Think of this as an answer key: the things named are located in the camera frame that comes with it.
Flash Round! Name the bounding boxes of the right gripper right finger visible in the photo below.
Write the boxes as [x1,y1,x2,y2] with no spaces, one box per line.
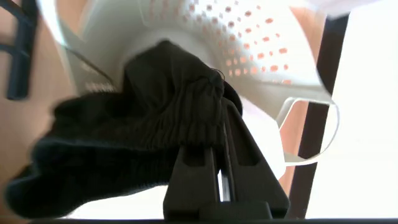
[221,98,290,219]

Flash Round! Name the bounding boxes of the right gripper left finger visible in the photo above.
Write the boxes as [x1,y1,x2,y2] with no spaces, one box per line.
[163,146,223,219]

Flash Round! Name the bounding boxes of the black shorts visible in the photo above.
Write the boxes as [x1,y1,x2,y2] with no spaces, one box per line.
[4,39,243,218]

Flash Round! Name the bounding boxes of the white laundry basket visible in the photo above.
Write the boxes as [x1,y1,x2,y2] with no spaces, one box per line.
[37,0,340,166]

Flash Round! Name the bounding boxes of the black clothes rack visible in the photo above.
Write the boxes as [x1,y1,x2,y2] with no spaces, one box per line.
[0,0,40,101]

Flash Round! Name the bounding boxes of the white garment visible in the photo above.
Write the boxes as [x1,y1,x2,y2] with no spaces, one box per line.
[67,96,287,220]

